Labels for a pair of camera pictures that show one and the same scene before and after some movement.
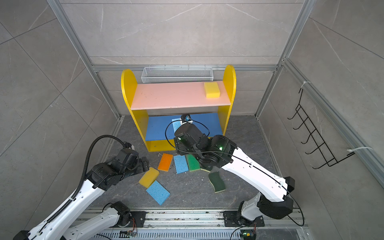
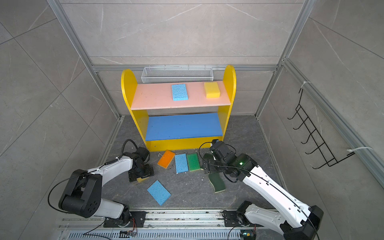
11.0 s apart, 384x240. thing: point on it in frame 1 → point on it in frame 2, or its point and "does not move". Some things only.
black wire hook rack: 315,137 does not move
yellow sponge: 212,90 does not move
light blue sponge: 176,123 → 179,92
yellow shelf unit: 155,105 does not move
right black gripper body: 183,149 → 214,165
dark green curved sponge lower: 217,182 does not move
